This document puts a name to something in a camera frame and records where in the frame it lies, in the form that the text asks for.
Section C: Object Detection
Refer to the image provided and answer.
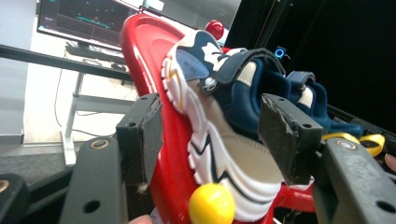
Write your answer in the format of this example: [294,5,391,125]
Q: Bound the black keyboard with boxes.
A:
[64,41,126,67]

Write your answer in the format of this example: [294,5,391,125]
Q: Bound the thin black hanging cable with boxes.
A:
[53,67,106,138]

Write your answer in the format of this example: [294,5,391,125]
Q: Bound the red and black shoe rack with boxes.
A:
[119,13,396,224]

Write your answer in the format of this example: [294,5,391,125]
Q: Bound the navy and white sneaker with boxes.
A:
[161,30,359,223]
[285,70,387,158]

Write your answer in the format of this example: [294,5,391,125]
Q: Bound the white desk frame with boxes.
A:
[0,42,138,166]

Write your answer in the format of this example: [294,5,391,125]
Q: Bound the blue ring light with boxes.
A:
[273,46,288,60]

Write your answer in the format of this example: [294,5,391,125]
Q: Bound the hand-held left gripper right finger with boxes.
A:
[257,92,325,187]

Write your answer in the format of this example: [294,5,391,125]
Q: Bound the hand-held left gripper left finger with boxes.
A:
[115,92,164,188]

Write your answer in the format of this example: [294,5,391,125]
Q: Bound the computer monitor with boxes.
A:
[35,0,142,51]

